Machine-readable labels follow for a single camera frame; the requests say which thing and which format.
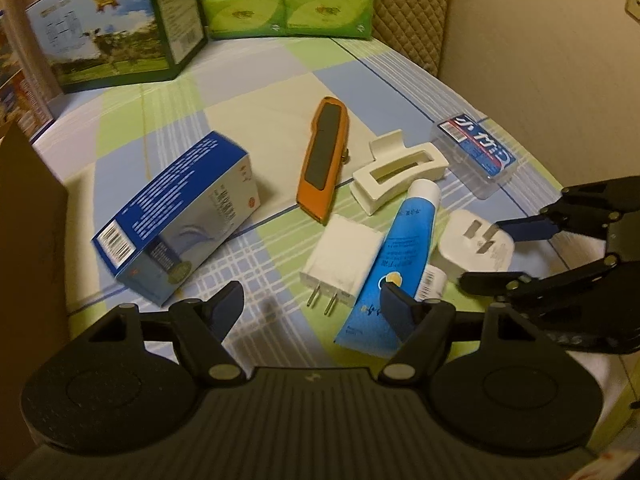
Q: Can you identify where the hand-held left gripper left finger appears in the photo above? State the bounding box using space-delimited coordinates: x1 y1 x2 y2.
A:
89 280 246 382

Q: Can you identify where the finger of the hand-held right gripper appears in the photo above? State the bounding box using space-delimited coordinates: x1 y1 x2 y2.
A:
459 255 623 322
495 176 640 248

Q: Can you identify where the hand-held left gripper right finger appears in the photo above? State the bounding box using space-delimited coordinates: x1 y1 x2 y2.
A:
379 280 542 382

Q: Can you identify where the white rounded plug adapter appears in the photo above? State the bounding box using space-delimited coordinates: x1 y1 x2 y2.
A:
419 209 516 303

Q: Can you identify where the clear floss pick box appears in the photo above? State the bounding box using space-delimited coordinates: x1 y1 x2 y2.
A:
431 111 518 200

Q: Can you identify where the blue and white medicine box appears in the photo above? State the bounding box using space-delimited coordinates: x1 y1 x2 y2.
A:
91 131 261 307

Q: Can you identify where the brown cardboard box white inside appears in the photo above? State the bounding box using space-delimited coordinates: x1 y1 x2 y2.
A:
0 120 71 426

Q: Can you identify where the blue toothpaste tube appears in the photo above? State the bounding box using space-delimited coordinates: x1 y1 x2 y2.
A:
334 180 441 359

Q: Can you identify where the white two-prong charger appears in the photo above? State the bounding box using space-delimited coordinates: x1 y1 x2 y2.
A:
299 213 385 318

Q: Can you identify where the white hair claw clip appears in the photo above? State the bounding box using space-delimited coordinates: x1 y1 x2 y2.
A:
348 130 451 217

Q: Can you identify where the orange utility knife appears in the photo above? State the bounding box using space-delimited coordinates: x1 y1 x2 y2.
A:
295 96 353 224

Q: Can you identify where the beige quilted cushion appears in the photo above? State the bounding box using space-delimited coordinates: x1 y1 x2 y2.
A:
369 0 453 80

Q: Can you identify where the green milk carton box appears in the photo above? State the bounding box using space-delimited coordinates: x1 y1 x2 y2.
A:
25 0 210 95

